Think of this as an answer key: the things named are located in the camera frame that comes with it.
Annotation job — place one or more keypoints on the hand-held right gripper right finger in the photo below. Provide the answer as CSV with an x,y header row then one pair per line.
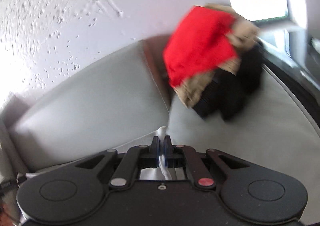
x,y
168,151

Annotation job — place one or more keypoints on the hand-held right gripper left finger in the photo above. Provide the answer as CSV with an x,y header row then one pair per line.
x,y
156,151

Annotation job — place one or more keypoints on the white t-shirt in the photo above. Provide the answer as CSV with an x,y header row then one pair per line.
x,y
150,174

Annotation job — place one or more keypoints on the tan folded cloth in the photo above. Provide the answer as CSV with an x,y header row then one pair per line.
x,y
192,91

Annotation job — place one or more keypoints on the grey sofa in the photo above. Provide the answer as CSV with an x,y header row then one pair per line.
x,y
100,106

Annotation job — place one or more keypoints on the black folded cloth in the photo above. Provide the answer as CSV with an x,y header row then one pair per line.
x,y
232,98

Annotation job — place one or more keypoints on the red folded cloth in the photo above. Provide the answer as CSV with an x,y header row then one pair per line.
x,y
200,45

